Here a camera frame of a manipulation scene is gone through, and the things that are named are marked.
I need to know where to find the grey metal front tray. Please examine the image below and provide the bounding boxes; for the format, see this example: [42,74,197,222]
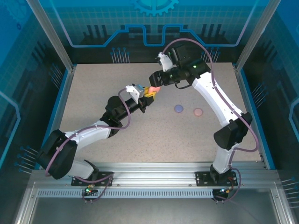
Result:
[14,181,294,224]

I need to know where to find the aluminium side rail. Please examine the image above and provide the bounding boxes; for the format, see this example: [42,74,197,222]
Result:
[38,66,77,170]
[235,67,269,169]

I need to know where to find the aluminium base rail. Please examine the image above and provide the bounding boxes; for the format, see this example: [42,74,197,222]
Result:
[31,162,280,187]

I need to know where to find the aluminium frame post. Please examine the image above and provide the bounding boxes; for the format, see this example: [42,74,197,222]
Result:
[25,0,77,72]
[235,0,282,72]

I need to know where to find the slotted grey cable duct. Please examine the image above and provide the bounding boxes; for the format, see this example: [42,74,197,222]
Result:
[36,189,218,199]

